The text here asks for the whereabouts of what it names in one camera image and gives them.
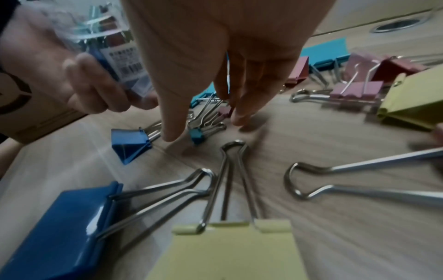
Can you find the small clear plastic jar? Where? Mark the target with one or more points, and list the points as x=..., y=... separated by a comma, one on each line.
x=114, y=63

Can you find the round black desk grommet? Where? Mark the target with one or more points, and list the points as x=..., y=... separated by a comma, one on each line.
x=398, y=26

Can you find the large pink binder clip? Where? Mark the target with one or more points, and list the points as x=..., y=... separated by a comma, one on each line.
x=398, y=69
x=298, y=71

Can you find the big brown box black logo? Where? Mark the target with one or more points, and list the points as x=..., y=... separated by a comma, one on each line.
x=45, y=120

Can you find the large blue binder clip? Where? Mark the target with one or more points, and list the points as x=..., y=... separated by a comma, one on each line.
x=59, y=240

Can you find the person's left hand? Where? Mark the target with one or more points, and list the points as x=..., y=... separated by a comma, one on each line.
x=34, y=60

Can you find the large teal binder clip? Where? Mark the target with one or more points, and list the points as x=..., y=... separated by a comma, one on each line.
x=202, y=97
x=325, y=53

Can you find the person's right hand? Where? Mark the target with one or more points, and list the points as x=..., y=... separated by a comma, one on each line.
x=214, y=32

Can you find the large yellow binder clip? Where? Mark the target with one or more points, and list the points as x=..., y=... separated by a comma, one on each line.
x=235, y=251
x=412, y=104

